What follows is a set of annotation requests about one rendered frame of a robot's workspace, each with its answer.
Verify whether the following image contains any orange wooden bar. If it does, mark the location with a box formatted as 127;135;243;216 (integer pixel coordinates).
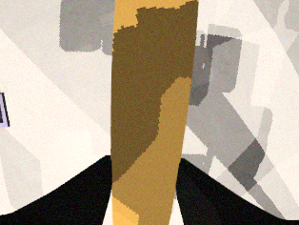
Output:
110;0;199;225

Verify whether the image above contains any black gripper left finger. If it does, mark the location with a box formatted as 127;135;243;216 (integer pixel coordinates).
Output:
0;154;112;225

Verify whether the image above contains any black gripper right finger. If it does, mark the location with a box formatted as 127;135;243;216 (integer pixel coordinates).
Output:
176;158;299;225

